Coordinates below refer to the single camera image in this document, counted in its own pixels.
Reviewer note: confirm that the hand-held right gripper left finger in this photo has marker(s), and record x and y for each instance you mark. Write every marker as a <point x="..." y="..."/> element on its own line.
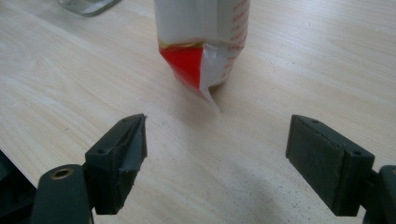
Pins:
<point x="118" y="161"/>

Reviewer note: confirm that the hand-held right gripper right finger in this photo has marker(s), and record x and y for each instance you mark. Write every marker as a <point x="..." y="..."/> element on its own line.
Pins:
<point x="320" y="161"/>

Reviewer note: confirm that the white plastic bag red print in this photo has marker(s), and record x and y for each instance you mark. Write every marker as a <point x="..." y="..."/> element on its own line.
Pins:
<point x="186" y="28"/>

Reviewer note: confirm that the clear jar with black lid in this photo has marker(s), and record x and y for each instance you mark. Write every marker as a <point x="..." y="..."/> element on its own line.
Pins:
<point x="87" y="7"/>

